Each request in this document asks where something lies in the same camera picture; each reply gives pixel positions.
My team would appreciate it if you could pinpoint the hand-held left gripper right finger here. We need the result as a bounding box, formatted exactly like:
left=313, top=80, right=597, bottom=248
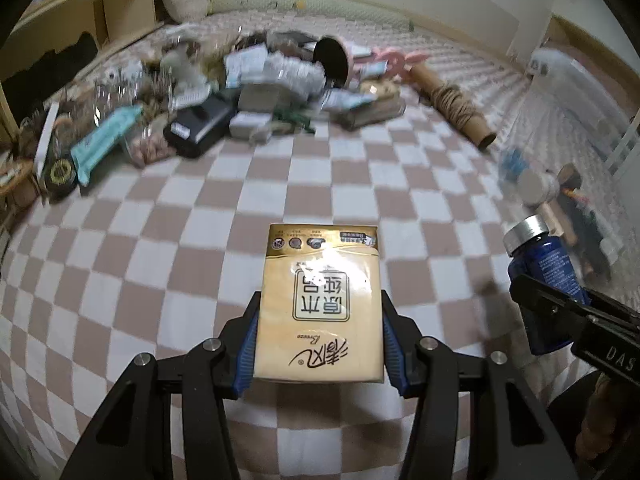
left=380, top=289, right=581, bottom=480

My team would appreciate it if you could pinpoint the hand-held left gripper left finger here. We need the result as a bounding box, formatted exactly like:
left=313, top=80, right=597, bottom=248
left=60, top=291, right=263, bottom=480

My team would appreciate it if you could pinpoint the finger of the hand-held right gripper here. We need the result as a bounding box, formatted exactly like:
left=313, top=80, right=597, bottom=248
left=587, top=287, right=640, bottom=330
left=509, top=274, right=596, bottom=346

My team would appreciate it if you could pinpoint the blue bottle with silver cap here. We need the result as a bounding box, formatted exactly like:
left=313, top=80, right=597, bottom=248
left=502, top=215, right=593, bottom=356

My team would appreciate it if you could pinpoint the beige tissue packet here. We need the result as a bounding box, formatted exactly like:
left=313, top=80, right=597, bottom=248
left=252, top=223, right=386, bottom=385

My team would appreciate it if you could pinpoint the black case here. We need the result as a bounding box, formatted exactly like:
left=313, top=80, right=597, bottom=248
left=164, top=96, right=236, bottom=160

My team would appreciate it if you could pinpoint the person's right forearm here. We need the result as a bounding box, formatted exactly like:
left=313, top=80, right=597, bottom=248
left=546, top=372, right=640, bottom=480

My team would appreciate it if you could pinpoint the person's right hand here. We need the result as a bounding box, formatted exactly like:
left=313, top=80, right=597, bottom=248
left=574, top=374, right=619, bottom=462

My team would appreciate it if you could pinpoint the white jar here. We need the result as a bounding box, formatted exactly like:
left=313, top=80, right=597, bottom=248
left=517, top=170, right=558, bottom=206

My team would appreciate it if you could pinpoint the blue and white item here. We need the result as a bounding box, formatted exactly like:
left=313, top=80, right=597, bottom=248
left=500, top=147, right=528, bottom=181

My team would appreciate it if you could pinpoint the checkered blanket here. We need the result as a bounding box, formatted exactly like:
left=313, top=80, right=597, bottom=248
left=0, top=80, right=586, bottom=480

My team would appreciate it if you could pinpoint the cardboard tube with twine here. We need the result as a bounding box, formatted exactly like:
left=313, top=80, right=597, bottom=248
left=407, top=64, right=498, bottom=152

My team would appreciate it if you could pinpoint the clear bag of nuts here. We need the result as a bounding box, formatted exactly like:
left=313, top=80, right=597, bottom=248
left=122, top=122, right=176, bottom=166

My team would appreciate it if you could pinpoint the white box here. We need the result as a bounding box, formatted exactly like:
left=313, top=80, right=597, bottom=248
left=230, top=110, right=273, bottom=141

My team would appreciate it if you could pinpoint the white cloth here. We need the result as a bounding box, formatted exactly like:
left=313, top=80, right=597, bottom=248
left=530, top=47, right=586, bottom=78

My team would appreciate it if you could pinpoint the brown box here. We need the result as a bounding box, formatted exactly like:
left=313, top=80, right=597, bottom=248
left=345, top=95, right=406, bottom=128

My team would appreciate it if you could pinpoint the long teal packet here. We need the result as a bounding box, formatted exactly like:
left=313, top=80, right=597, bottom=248
left=70, top=105, right=145, bottom=187

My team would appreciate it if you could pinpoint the pink plastic item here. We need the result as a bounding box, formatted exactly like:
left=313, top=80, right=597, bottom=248
left=372, top=47, right=426, bottom=81

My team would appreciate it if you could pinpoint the crumpled silver packet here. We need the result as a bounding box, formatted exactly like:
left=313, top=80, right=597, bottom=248
left=265, top=55, right=326, bottom=96

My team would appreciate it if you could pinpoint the white card packet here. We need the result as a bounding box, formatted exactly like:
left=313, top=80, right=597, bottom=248
left=225, top=50, right=266, bottom=88

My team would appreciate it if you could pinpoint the white flat strip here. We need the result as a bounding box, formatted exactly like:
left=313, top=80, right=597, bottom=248
left=34, top=102, right=61, bottom=181

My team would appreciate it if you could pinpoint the dark cloth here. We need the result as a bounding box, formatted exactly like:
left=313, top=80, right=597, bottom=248
left=0, top=32, right=98, bottom=121

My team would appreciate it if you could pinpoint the white rail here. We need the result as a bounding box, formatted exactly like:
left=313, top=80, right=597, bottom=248
left=605, top=110, right=640, bottom=181

